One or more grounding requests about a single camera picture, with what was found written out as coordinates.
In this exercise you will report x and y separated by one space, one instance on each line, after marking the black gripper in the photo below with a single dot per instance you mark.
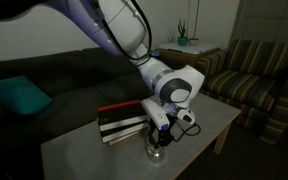
164 137

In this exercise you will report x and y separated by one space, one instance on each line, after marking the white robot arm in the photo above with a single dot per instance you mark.
120 27

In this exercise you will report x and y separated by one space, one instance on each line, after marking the small white plant pot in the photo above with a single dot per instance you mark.
193 41

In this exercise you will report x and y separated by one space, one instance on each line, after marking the striped armchair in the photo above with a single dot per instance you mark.
252 76

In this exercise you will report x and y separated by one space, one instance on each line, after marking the middle black book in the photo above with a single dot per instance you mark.
114 133

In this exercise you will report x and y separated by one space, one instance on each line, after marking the grey coffee table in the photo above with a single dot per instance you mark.
81 155

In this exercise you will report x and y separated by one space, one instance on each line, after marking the silver candle tin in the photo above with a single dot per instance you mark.
155 155

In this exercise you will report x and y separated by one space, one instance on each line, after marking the wooden side table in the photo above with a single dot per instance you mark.
180 60

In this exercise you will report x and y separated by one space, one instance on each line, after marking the teal plant pot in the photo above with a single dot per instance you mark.
182 41

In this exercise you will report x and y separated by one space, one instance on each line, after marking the teal cushion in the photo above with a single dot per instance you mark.
22 96

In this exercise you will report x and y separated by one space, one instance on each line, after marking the black book with orange spine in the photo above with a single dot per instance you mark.
120 114

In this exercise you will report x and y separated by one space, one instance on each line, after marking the dark grey fabric sofa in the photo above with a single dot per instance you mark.
78 82

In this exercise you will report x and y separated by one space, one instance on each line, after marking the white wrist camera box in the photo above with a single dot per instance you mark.
156 113

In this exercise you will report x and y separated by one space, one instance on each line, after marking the window blinds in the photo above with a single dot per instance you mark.
265 20

